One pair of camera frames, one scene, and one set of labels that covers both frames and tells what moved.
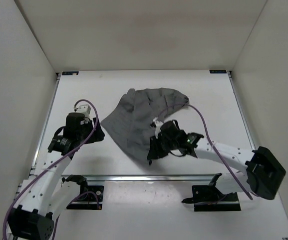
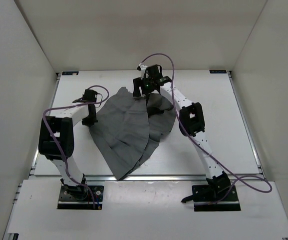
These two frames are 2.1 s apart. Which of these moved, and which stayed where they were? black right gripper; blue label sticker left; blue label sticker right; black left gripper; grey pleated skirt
Moved: grey pleated skirt; black right gripper; black left gripper
Stayed: blue label sticker left; blue label sticker right
